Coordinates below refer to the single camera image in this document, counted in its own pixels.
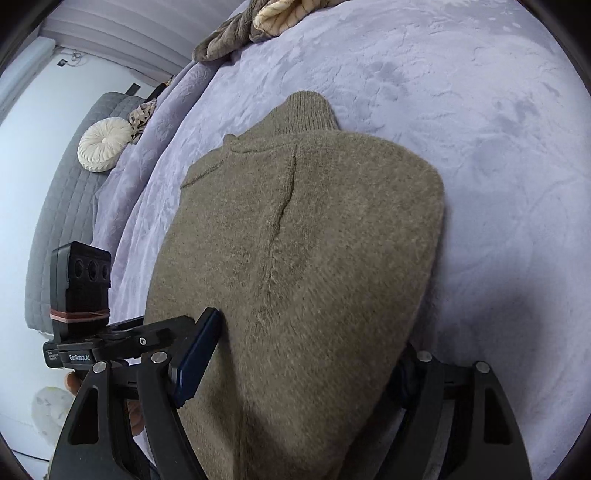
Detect brown knit sweater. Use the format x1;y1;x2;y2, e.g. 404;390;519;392
144;91;446;480

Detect grey quilted headboard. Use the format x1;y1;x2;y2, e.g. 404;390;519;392
25;91;155;334

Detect small beige crumpled cloth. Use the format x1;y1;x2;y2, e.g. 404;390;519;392
128;95;160;145

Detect grey-brown fleece garment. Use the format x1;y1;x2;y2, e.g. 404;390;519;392
192;9;266;62

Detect lavender plush blanket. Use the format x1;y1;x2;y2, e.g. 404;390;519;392
90;0;587;480

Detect white pleated curtains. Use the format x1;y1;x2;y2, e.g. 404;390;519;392
39;0;241;88

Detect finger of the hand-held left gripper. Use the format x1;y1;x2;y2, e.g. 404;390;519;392
104;315;195;365

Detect cream striped fleece robe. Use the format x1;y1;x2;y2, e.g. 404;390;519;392
252;0;324;40

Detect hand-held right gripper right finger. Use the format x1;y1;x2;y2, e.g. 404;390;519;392
369;342;532;480

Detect round white pleated cushion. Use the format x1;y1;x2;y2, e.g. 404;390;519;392
78;117;129;173

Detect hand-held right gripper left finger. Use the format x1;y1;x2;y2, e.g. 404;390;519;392
50;308;225;480

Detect person's left hand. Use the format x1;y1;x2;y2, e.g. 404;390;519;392
65;371;148;437

